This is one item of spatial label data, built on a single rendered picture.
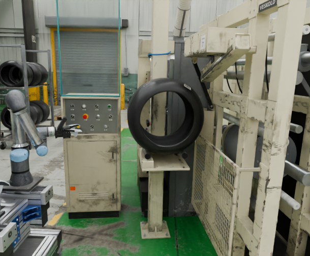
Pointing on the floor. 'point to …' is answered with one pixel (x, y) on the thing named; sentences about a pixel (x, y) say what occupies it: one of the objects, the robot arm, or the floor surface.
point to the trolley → (40, 117)
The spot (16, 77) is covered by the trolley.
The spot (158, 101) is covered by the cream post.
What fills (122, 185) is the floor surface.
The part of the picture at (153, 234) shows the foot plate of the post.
